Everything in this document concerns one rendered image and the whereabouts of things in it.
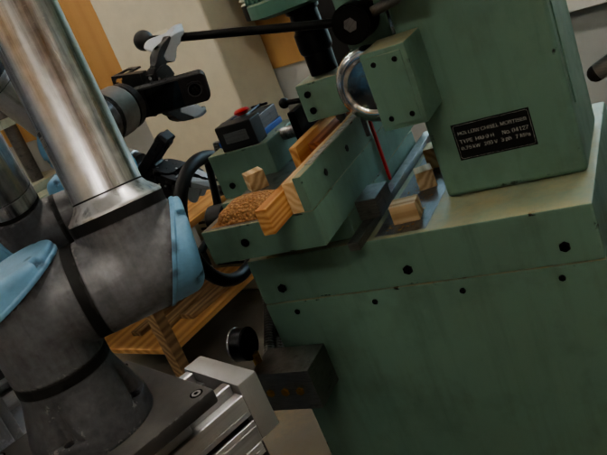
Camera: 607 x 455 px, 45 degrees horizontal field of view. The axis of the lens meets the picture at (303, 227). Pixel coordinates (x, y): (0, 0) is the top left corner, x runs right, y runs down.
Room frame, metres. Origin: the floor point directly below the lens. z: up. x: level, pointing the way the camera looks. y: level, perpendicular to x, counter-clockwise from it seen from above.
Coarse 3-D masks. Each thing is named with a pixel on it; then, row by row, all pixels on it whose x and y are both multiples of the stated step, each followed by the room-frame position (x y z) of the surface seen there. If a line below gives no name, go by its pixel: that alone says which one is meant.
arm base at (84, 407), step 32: (64, 384) 0.75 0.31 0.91; (96, 384) 0.76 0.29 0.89; (128, 384) 0.80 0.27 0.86; (32, 416) 0.76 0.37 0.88; (64, 416) 0.74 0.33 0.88; (96, 416) 0.74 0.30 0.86; (128, 416) 0.76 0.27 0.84; (32, 448) 0.76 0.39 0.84; (64, 448) 0.74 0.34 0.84; (96, 448) 0.73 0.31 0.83
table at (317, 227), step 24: (384, 144) 1.31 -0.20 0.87; (288, 168) 1.30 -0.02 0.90; (360, 168) 1.20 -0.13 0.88; (336, 192) 1.10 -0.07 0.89; (360, 192) 1.17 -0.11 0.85; (312, 216) 1.02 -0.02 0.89; (336, 216) 1.07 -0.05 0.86; (216, 240) 1.12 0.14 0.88; (240, 240) 1.09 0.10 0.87; (264, 240) 1.07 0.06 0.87; (288, 240) 1.05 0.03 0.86; (312, 240) 1.03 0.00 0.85; (216, 264) 1.13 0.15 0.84
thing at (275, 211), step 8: (312, 152) 1.19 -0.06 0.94; (304, 160) 1.16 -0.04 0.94; (296, 168) 1.13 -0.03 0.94; (288, 176) 1.10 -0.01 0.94; (280, 192) 1.03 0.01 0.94; (272, 200) 1.01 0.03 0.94; (280, 200) 1.02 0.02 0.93; (264, 208) 0.99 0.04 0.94; (272, 208) 1.00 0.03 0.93; (280, 208) 1.02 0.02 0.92; (288, 208) 1.03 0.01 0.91; (264, 216) 0.99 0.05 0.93; (272, 216) 0.99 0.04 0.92; (280, 216) 1.01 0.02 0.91; (288, 216) 1.03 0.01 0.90; (264, 224) 0.99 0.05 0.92; (272, 224) 0.99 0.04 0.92; (280, 224) 1.00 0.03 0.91; (264, 232) 0.99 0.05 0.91; (272, 232) 0.99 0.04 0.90
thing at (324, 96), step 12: (336, 72) 1.27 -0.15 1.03; (300, 84) 1.29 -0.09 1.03; (312, 84) 1.28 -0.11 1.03; (324, 84) 1.27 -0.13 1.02; (300, 96) 1.29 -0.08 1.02; (312, 96) 1.28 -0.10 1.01; (324, 96) 1.27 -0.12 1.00; (336, 96) 1.26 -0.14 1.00; (312, 108) 1.28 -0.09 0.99; (324, 108) 1.28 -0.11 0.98; (336, 108) 1.26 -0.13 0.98; (312, 120) 1.29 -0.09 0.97
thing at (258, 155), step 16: (256, 144) 1.32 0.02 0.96; (272, 144) 1.32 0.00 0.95; (288, 144) 1.37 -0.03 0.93; (224, 160) 1.36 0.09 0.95; (240, 160) 1.34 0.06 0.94; (256, 160) 1.32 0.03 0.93; (272, 160) 1.31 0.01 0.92; (288, 160) 1.35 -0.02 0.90; (224, 176) 1.36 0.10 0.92; (240, 176) 1.35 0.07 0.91; (224, 192) 1.37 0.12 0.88; (240, 192) 1.35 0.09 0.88
